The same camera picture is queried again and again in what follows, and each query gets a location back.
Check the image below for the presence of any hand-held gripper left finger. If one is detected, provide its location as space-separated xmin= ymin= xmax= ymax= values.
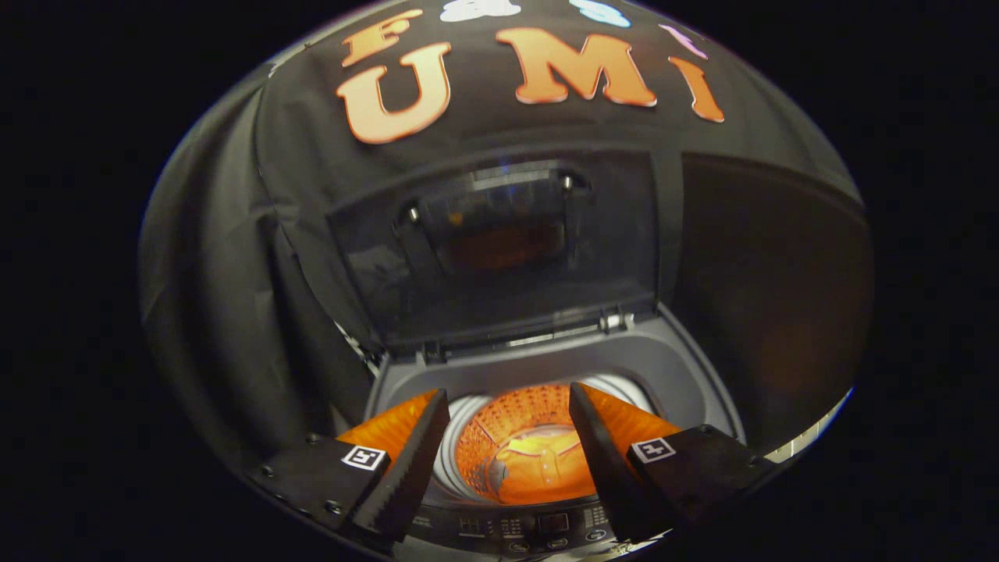
xmin=246 ymin=389 xmax=452 ymax=543

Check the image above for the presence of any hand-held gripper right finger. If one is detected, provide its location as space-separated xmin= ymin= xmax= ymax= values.
xmin=568 ymin=381 xmax=781 ymax=543

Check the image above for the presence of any yellow shirt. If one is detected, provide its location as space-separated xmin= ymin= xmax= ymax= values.
xmin=488 ymin=425 xmax=598 ymax=504

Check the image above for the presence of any grey washing machine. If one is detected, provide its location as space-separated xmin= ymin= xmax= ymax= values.
xmin=363 ymin=304 xmax=746 ymax=559

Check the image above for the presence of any dark washing machine lid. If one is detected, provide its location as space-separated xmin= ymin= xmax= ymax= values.
xmin=324 ymin=148 xmax=660 ymax=364

